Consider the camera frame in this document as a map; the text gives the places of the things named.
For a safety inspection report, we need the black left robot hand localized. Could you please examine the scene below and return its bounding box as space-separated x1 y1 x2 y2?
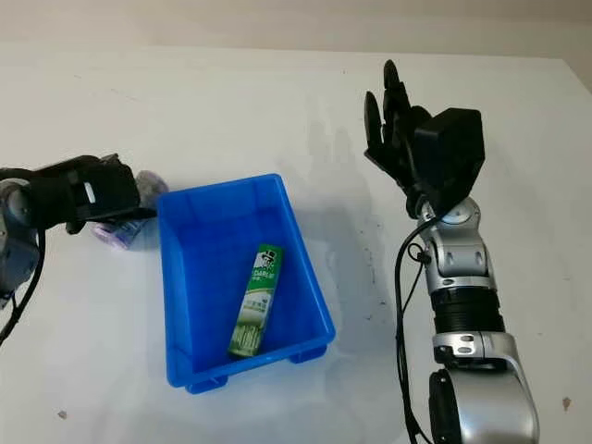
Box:
27 154 156 235

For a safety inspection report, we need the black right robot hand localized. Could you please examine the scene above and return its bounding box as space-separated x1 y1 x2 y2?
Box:
363 58 435 218

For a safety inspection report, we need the purple labelled can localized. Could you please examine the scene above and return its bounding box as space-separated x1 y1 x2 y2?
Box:
92 169 169 250

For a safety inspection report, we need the green white carton box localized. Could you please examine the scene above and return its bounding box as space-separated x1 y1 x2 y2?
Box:
227 243 285 360

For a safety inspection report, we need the blue plastic tray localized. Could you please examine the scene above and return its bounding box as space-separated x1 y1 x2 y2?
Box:
158 173 338 395

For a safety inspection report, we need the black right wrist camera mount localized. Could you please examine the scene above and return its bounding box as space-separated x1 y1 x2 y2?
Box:
413 106 486 217

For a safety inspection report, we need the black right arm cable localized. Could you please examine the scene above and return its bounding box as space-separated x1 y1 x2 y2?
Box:
392 207 448 444

